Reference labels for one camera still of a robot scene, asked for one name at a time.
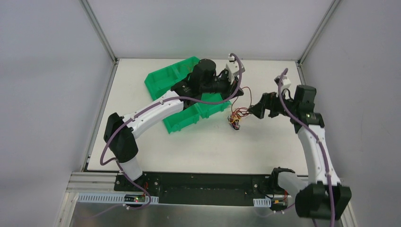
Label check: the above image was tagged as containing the white small cable duct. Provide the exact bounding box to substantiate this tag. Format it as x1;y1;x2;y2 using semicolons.
253;198;271;208

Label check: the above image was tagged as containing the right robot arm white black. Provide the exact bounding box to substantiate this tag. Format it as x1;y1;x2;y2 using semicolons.
249;85;352;220

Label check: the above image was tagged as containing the cable bundle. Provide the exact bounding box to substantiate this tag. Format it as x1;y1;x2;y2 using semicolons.
227;108;251;131

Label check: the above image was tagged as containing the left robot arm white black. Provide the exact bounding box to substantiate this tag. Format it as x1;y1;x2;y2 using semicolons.
103;54;245;191

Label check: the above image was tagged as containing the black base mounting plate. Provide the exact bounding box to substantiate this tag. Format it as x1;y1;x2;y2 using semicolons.
113;172;285;207

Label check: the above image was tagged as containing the white slotted cable duct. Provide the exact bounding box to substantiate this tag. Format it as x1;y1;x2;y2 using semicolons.
77;193;159;205

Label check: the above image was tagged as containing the green compartment bin tray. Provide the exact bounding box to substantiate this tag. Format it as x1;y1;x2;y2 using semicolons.
133;57;231;133

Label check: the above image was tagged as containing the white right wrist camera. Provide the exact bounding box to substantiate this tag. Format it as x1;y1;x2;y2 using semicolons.
274;76;291;91

